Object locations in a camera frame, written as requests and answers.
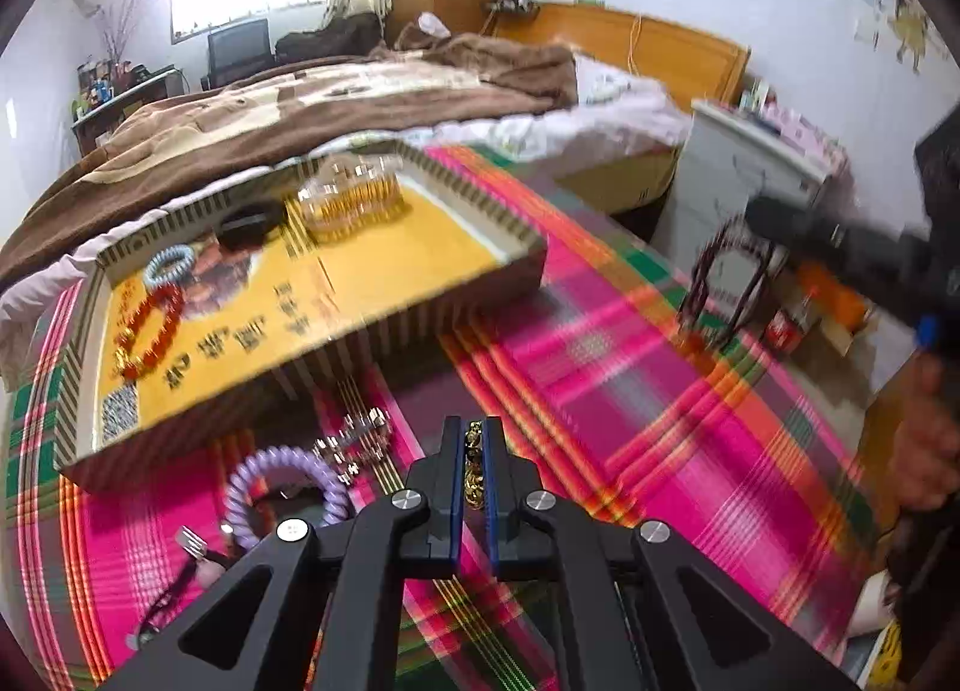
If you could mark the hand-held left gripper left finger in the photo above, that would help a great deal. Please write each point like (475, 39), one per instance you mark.
(456, 481)

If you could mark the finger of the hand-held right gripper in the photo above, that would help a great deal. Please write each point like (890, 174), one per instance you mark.
(825, 237)

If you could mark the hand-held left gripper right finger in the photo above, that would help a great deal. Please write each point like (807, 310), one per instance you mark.
(489, 481)

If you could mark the striped cardboard box yellow inside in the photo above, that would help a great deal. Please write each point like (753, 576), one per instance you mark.
(375, 271)

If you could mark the black hair band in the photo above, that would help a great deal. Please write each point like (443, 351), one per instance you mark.
(229, 233)

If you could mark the person's right hand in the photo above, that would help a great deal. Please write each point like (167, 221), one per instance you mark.
(926, 436)

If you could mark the orange bag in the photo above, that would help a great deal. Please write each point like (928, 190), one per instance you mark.
(832, 301)

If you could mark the red soda bottle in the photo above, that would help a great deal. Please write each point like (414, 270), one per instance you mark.
(787, 331)

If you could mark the pink package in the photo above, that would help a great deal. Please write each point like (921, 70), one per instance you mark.
(799, 127)

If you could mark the white nightstand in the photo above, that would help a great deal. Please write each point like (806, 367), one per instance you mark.
(735, 151)

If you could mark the plaid pink green cloth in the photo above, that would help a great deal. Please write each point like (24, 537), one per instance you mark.
(637, 398)

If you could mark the bed with brown blanket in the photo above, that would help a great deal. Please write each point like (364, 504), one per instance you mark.
(622, 98)

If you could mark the white printed pillow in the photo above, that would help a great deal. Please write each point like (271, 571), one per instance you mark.
(607, 91)

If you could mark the power strip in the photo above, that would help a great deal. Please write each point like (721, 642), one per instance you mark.
(514, 4)

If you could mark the brown blanket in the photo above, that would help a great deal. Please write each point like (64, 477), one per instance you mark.
(225, 113)

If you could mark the dark bag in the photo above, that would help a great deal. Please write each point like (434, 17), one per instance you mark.
(330, 34)

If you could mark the desk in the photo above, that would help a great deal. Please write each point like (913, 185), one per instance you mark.
(142, 87)

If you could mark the group of bottles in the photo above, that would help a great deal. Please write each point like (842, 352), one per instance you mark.
(101, 87)

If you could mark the dried branches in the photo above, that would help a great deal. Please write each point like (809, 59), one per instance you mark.
(120, 30)

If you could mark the wall poster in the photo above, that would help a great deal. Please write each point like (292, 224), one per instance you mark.
(900, 8)

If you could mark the wooden bed frame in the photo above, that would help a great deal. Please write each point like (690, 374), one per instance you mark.
(675, 45)

